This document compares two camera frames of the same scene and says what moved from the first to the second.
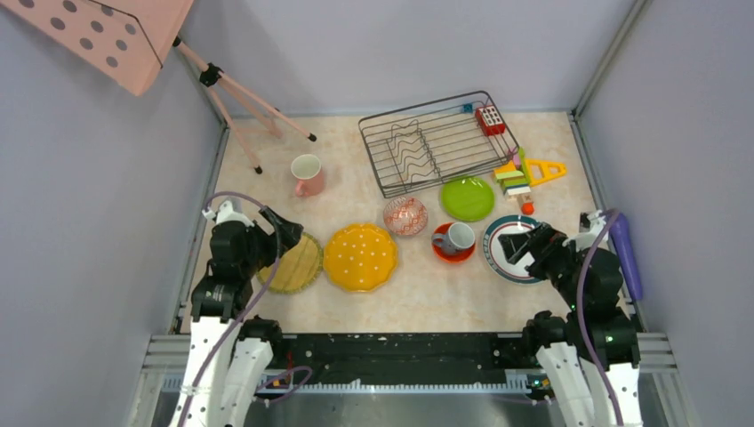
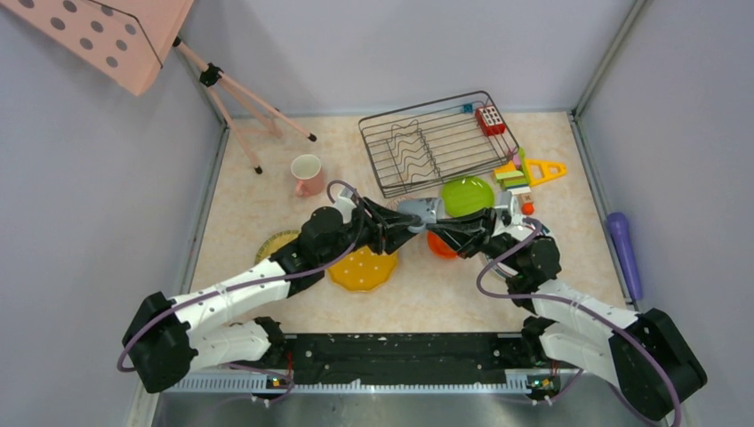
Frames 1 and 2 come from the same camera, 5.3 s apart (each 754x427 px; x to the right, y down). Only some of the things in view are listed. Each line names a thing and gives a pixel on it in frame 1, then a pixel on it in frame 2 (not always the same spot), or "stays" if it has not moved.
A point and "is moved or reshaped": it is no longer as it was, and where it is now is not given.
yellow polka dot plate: (360, 257) stays
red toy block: (490, 120) stays
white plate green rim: (495, 256) stays
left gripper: (290, 233) to (383, 238)
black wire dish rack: (437, 141) stays
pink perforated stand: (127, 43) stays
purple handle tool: (621, 232) stays
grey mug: (460, 237) is moved or reshaped
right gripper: (545, 240) to (482, 224)
